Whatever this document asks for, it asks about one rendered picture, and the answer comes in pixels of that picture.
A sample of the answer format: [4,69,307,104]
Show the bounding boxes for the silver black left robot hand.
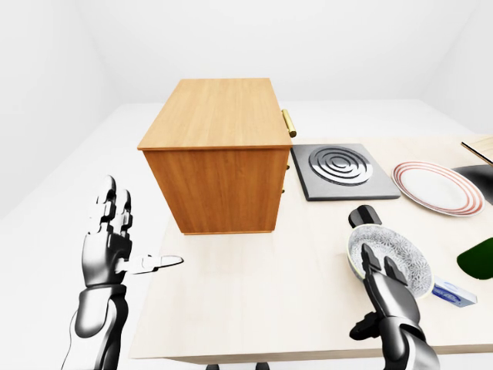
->
[81,175,185,288]

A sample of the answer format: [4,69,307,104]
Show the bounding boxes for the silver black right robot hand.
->
[348,243,421,342]

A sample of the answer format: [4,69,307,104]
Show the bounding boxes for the patterned grey-white bowl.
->
[347,224,435,301]

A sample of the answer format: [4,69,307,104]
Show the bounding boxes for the wooden cabinet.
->
[137,78,294,236]

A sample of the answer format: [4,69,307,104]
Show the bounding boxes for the blue and white printed box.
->
[431,275,478,310]

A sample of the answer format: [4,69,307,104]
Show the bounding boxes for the dark green rounded object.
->
[456,237,493,281]

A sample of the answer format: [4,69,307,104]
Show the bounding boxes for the flat dark stove plate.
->
[290,143,402,203]

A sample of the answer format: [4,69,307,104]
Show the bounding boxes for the white plate with red rings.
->
[391,160,486,218]

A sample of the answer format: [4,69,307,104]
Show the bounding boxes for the glossy black object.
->
[450,163,493,206]

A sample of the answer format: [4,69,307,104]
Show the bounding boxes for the large brass drawer handle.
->
[281,109,298,138]

